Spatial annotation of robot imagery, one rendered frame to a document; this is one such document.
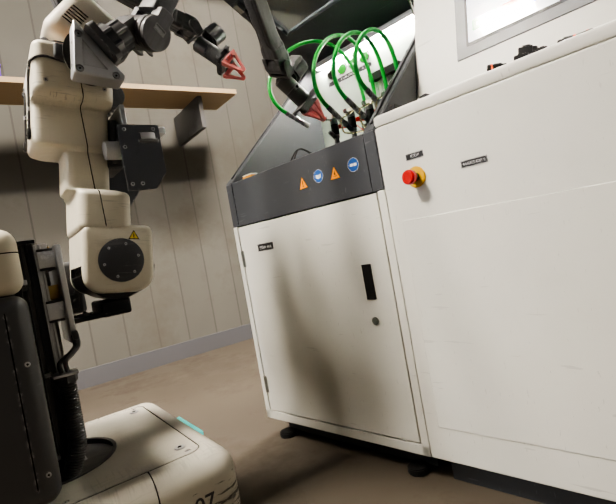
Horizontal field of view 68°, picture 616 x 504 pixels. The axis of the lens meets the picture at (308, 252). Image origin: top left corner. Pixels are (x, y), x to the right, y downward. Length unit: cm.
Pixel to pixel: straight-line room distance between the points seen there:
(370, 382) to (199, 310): 242
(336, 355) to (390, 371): 20
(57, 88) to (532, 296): 113
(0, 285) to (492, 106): 102
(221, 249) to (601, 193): 308
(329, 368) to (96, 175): 87
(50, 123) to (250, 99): 306
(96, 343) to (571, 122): 306
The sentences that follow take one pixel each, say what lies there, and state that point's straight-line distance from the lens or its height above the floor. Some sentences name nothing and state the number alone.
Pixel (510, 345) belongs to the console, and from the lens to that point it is 113.
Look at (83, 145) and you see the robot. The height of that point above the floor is 101.
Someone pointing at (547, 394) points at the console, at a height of 28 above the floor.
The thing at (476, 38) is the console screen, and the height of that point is 115.
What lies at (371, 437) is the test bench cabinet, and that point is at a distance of 147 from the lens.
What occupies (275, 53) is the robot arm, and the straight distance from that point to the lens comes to 153.
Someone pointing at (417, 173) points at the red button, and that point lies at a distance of 116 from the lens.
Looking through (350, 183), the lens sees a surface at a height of 83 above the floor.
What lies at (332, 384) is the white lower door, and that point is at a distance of 150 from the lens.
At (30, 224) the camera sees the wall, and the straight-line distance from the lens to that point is 343.
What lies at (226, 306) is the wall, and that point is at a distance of 373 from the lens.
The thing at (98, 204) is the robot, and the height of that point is 86.
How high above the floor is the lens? 69
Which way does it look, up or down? 1 degrees down
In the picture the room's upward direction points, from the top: 10 degrees counter-clockwise
